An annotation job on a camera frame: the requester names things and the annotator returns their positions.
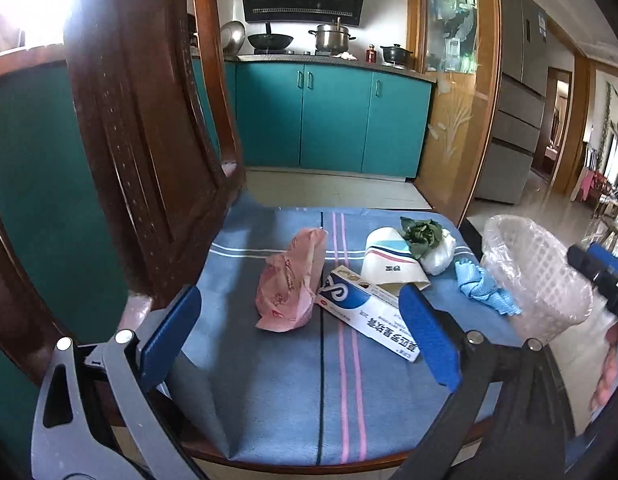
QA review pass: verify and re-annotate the grey refrigerator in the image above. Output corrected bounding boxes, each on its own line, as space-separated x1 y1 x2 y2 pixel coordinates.
474 0 550 206

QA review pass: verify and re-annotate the teal kitchen base cabinet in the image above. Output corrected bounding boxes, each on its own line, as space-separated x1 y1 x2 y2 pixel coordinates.
224 57 434 178

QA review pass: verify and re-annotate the teal side cabinet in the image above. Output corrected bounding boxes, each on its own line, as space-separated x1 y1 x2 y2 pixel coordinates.
0 55 130 411

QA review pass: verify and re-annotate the white blue medicine box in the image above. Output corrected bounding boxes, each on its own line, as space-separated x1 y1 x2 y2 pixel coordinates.
316 265 422 365

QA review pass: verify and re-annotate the white striped paper cup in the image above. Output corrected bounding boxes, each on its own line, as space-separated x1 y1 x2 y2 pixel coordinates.
360 226 432 295

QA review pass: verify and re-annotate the black clay pot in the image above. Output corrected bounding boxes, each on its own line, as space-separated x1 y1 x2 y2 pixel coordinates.
380 44 414 67

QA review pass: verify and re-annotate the steel cooking pot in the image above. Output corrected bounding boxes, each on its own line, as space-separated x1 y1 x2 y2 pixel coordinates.
309 17 357 55

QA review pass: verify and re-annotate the black wok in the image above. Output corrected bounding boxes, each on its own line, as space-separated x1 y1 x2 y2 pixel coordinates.
247 22 294 53

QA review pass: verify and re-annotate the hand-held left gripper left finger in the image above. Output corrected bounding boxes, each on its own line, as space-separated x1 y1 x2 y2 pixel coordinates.
30 284 204 480

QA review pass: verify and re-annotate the grey kitchen countertop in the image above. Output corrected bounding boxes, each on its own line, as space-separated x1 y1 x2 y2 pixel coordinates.
224 52 437 83

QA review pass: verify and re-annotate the carved wooden chair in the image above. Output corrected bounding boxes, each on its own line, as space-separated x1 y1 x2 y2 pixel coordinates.
0 0 494 476

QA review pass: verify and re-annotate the green leaf vegetable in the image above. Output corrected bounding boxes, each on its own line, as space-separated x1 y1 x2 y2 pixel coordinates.
400 216 444 261

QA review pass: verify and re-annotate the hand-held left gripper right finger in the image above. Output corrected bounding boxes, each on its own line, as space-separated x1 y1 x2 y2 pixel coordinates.
389 282 577 480

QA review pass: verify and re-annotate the blue striped seat cushion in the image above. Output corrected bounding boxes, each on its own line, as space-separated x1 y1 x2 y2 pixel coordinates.
159 195 540 466

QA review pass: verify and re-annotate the white plastic bag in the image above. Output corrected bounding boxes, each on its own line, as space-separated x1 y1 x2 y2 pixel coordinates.
420 232 457 276

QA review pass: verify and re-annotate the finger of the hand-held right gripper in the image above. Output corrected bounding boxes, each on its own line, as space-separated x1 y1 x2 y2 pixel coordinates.
586 241 618 277
566 245 617 286

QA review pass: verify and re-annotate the person's right hand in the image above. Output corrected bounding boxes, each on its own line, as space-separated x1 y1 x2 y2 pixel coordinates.
588 321 618 413

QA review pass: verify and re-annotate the steel mixing bowl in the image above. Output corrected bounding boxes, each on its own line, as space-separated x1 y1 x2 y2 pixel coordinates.
220 20 247 56

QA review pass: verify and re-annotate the white plastic lattice basket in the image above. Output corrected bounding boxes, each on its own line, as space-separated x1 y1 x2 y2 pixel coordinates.
481 214 594 346

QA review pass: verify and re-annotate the distant dining furniture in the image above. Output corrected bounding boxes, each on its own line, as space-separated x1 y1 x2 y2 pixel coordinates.
574 145 618 241

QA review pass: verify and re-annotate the peach printed plastic bag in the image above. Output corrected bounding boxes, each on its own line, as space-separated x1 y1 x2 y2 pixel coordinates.
255 227 330 333

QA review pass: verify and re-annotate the wooden framed glass door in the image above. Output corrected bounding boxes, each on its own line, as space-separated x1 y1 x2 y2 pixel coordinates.
406 0 502 226

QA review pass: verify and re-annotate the light blue cloth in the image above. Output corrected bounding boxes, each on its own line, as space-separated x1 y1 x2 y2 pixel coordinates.
455 257 522 317

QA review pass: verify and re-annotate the clear plastic bin liner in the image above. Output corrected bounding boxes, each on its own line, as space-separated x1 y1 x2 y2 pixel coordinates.
481 214 594 326

